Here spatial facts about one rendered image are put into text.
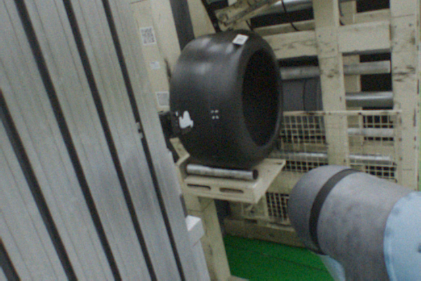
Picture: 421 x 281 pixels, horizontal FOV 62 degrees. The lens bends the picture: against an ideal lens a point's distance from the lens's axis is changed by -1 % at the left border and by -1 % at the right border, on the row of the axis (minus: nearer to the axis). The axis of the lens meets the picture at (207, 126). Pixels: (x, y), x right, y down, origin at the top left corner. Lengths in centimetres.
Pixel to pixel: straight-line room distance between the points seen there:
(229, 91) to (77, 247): 96
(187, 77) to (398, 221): 104
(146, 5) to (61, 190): 128
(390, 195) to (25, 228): 36
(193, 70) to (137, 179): 94
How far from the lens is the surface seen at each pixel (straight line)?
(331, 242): 45
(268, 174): 167
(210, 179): 158
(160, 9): 159
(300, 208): 47
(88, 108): 37
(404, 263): 40
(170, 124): 109
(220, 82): 125
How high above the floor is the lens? 159
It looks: 19 degrees down
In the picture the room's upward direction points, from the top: 12 degrees counter-clockwise
